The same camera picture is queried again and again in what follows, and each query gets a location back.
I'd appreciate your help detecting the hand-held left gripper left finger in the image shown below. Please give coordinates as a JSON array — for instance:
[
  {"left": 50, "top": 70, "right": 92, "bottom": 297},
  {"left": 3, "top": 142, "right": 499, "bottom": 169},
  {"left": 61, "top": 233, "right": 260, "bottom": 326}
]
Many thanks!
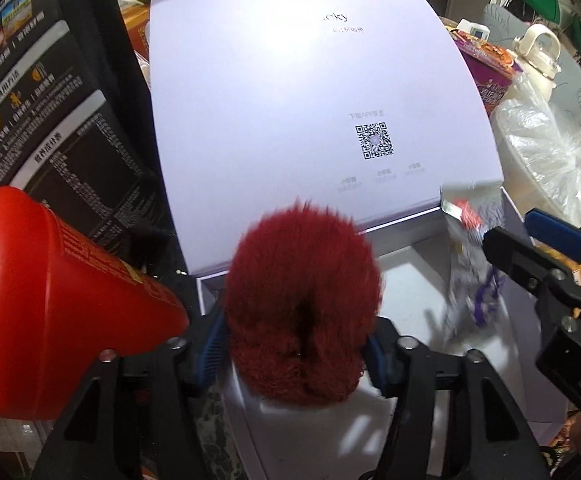
[{"left": 30, "top": 304, "right": 230, "bottom": 480}]

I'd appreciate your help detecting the orange cardboard box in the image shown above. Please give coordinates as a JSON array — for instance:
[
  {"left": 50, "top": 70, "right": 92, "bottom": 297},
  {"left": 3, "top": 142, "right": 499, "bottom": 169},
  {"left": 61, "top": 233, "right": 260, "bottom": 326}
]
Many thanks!
[{"left": 120, "top": 0, "right": 152, "bottom": 61}]

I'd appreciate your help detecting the red fluffy scrunchie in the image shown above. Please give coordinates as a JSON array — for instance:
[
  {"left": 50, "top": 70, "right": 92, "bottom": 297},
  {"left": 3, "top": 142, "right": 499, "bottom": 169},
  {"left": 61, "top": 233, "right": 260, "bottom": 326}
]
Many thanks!
[{"left": 223, "top": 199, "right": 384, "bottom": 404}]

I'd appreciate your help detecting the purple striped snack packet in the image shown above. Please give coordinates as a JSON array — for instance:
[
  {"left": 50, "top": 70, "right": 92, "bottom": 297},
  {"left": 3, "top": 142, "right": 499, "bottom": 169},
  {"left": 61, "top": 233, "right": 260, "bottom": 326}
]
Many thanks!
[{"left": 441, "top": 187, "right": 509, "bottom": 342}]

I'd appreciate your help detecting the lavender gift box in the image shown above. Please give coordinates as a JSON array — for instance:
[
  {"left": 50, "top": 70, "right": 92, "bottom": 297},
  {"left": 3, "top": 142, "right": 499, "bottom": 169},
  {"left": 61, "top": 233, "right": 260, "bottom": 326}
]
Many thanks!
[{"left": 148, "top": 0, "right": 546, "bottom": 480}]

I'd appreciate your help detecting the bag of waffle snacks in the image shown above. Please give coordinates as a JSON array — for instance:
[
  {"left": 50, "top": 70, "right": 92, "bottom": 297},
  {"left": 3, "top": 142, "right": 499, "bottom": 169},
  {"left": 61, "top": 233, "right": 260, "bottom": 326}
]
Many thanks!
[{"left": 535, "top": 404, "right": 581, "bottom": 480}]

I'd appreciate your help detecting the red plastic bottle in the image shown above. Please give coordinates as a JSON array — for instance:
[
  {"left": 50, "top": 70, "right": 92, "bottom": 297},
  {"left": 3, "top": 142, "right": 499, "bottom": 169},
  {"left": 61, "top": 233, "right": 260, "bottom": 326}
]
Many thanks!
[{"left": 0, "top": 186, "right": 190, "bottom": 422}]

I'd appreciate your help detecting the container under clear plastic bag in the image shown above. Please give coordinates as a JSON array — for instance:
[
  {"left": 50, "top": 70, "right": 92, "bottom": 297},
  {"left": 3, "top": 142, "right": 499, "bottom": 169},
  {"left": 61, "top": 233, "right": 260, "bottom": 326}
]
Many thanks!
[{"left": 491, "top": 75, "right": 581, "bottom": 232}]

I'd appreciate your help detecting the cream water bottle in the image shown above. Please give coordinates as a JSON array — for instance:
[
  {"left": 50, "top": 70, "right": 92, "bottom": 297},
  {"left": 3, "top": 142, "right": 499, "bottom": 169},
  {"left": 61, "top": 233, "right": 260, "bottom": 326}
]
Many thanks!
[{"left": 513, "top": 22, "right": 562, "bottom": 94}]

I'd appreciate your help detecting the white digital timer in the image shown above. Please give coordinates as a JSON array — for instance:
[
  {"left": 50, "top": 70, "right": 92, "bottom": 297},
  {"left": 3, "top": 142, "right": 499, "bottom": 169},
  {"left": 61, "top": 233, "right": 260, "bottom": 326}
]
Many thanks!
[{"left": 457, "top": 18, "right": 487, "bottom": 42}]

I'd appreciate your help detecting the black printed pouch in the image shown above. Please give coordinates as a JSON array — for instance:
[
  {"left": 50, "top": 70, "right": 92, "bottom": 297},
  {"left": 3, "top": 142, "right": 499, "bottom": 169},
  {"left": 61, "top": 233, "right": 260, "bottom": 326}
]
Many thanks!
[{"left": 0, "top": 0, "right": 187, "bottom": 277}]

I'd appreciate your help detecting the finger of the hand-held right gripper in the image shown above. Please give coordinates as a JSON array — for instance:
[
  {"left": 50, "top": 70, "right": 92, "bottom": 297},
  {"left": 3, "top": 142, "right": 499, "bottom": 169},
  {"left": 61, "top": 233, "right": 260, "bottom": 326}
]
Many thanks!
[
  {"left": 523, "top": 207, "right": 581, "bottom": 267},
  {"left": 482, "top": 226, "right": 581, "bottom": 352}
]

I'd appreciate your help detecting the grey leaf-pattern chair cover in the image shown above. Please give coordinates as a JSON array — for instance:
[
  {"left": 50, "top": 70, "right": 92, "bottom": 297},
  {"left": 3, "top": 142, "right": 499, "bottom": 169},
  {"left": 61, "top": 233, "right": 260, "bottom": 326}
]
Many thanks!
[{"left": 481, "top": 4, "right": 581, "bottom": 128}]

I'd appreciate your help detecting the purple snack tub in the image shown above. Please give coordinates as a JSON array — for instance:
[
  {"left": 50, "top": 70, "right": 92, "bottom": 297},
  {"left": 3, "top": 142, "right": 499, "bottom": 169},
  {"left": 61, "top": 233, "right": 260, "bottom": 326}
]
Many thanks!
[{"left": 451, "top": 29, "right": 524, "bottom": 117}]

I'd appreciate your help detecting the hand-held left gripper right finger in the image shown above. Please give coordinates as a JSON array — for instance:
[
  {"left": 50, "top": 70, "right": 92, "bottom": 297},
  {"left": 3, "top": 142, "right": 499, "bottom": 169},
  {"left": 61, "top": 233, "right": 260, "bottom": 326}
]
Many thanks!
[{"left": 365, "top": 316, "right": 552, "bottom": 480}]

